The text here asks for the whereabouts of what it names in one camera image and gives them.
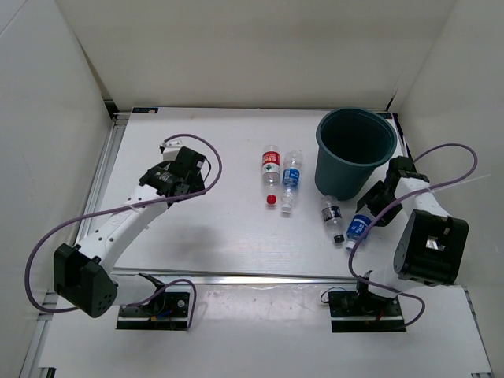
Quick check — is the red label plastic bottle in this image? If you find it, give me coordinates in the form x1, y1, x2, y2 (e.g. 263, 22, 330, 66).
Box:
261, 145, 280, 208

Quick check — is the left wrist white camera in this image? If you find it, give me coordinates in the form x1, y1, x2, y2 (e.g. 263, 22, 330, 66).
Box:
160, 139, 183, 161

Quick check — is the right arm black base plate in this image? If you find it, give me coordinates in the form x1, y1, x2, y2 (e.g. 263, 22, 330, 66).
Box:
322, 290, 406, 333

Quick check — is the dark label plastic bottle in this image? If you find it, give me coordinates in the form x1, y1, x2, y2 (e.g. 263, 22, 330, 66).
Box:
321, 196, 346, 245

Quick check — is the blue label crushed bottle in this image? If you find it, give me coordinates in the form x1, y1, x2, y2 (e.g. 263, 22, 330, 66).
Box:
281, 150, 303, 216

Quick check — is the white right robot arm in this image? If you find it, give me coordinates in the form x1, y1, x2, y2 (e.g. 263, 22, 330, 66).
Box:
357, 157, 469, 292

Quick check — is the blue sticker label left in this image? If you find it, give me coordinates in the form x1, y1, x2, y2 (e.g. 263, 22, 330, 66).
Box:
132, 107, 158, 114

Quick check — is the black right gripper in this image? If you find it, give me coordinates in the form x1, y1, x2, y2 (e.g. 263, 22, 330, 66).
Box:
358, 180, 404, 228

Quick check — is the dark green plastic bin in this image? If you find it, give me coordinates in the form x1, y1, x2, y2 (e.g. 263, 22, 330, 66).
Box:
314, 107, 397, 201

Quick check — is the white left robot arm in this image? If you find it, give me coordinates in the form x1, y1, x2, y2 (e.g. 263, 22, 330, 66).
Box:
54, 146, 206, 318

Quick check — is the aluminium table frame rail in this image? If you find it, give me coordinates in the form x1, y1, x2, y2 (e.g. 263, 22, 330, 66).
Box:
19, 98, 129, 377

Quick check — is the blue label white cap bottle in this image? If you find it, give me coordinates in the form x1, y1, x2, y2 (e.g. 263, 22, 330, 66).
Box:
346, 209, 374, 251

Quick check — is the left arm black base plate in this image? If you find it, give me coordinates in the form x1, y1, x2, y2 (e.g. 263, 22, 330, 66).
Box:
116, 284, 193, 331

